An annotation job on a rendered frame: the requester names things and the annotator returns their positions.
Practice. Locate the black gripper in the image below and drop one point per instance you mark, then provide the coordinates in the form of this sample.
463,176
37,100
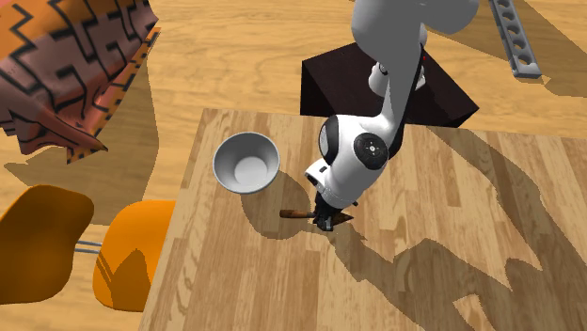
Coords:
323,213

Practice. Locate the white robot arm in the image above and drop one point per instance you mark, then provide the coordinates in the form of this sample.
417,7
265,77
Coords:
362,156

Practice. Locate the grey bowl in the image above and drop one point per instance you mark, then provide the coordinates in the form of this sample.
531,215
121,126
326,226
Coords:
246,162

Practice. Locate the dark robot stand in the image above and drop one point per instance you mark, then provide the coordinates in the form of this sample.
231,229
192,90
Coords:
339,87

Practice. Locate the orange chair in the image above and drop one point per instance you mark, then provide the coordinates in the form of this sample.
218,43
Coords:
128,256

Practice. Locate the orange zigzag patterned cloth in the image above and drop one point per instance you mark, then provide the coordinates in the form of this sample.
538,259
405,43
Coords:
59,69

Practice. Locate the grey perforated metal rail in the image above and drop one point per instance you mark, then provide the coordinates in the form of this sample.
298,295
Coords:
516,36

